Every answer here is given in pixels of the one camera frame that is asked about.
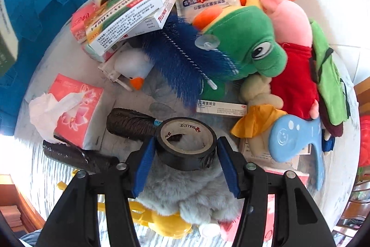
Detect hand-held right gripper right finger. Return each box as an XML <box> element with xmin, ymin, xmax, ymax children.
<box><xmin>216</xmin><ymin>135</ymin><xmax>337</xmax><ymax>247</ymax></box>

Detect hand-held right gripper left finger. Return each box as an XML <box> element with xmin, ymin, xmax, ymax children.
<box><xmin>35</xmin><ymin>135</ymin><xmax>157</xmax><ymax>247</ymax></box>

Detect black tape roll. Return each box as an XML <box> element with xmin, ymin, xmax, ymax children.
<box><xmin>154</xmin><ymin>117</ymin><xmax>218</xmax><ymax>172</ymax></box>

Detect blue plastic folding crate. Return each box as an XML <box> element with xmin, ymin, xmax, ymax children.
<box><xmin>0</xmin><ymin>0</ymin><xmax>97</xmax><ymax>136</ymax></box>

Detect flat white medicine box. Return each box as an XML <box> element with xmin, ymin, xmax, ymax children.
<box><xmin>239</xmin><ymin>138</ymin><xmax>313</xmax><ymax>168</ymax></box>

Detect black garbage bag roll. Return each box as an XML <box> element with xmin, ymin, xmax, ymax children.
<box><xmin>43</xmin><ymin>135</ymin><xmax>120</xmax><ymax>175</ymax></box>
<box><xmin>106</xmin><ymin>107</ymin><xmax>158</xmax><ymax>142</ymax></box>

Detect grey furry plush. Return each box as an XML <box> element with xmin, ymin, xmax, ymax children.
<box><xmin>139</xmin><ymin>154</ymin><xmax>246</xmax><ymax>224</ymax></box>

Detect white ointment box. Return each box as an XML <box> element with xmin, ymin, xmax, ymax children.
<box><xmin>196</xmin><ymin>99</ymin><xmax>248</xmax><ymax>119</ymax></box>

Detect yellow plastic toy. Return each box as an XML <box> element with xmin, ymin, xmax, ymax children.
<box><xmin>56</xmin><ymin>169</ymin><xmax>194</xmax><ymax>239</ymax></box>

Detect white bottle cap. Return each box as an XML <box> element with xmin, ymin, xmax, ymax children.
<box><xmin>199</xmin><ymin>223</ymin><xmax>222</xmax><ymax>239</ymax></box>

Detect light blue whale hanger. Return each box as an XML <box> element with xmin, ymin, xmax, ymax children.
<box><xmin>269</xmin><ymin>114</ymin><xmax>326</xmax><ymax>192</ymax></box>

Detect beige bear plush yellow scarf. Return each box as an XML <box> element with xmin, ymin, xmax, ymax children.
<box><xmin>231</xmin><ymin>73</ymin><xmax>290</xmax><ymax>162</ymax></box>

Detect pink floral tissue pack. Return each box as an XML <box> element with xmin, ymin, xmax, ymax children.
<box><xmin>28</xmin><ymin>73</ymin><xmax>104</xmax><ymax>149</ymax></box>

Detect white plastic clip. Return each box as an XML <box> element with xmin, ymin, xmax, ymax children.
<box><xmin>98</xmin><ymin>43</ymin><xmax>133</xmax><ymax>90</ymax></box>

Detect white duck plush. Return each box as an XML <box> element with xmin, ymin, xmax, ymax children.
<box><xmin>114</xmin><ymin>49</ymin><xmax>154</xmax><ymax>91</ymax></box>

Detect pink pig plush red dress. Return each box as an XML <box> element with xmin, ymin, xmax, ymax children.
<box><xmin>260</xmin><ymin>0</ymin><xmax>321</xmax><ymax>120</ymax></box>

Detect blue bottle brush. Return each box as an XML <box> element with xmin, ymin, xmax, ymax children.
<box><xmin>142</xmin><ymin>14</ymin><xmax>240</xmax><ymax>109</ymax></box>

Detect pale green medicine box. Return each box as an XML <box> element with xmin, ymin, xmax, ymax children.
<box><xmin>81</xmin><ymin>41</ymin><xmax>130</xmax><ymax>62</ymax></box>

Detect wooden furniture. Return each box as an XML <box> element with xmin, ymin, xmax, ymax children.
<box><xmin>0</xmin><ymin>175</ymin><xmax>47</xmax><ymax>233</ymax></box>

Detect green cloth hand puppet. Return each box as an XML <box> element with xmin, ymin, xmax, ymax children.
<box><xmin>309</xmin><ymin>18</ymin><xmax>352</xmax><ymax>138</ymax></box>

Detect green frog plush orange mouth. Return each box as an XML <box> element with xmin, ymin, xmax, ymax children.
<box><xmin>192</xmin><ymin>5</ymin><xmax>288</xmax><ymax>101</ymax></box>

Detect red plastic object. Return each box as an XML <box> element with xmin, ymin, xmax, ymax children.
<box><xmin>358</xmin><ymin>115</ymin><xmax>370</xmax><ymax>166</ymax></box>

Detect large white medicine box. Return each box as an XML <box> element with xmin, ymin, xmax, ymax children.
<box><xmin>85</xmin><ymin>0</ymin><xmax>181</xmax><ymax>55</ymax></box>

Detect white wet wipes packet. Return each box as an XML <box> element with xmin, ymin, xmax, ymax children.
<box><xmin>175</xmin><ymin>0</ymin><xmax>242</xmax><ymax>25</ymax></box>

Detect wooden headboard frame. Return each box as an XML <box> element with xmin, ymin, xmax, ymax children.
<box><xmin>354</xmin><ymin>81</ymin><xmax>370</xmax><ymax>109</ymax></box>

